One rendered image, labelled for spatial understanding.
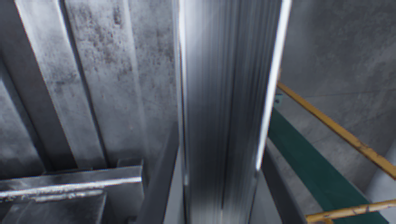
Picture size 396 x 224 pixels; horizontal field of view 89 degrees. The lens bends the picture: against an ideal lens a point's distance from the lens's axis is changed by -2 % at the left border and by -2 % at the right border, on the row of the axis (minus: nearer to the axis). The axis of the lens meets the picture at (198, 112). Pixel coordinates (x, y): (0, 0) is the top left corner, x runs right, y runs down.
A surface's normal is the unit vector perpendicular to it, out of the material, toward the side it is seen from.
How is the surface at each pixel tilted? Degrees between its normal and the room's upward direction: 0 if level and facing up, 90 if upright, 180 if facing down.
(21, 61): 0
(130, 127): 0
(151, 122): 0
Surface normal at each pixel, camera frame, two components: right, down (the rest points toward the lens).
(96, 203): 0.00, -0.87
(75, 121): 0.16, 0.48
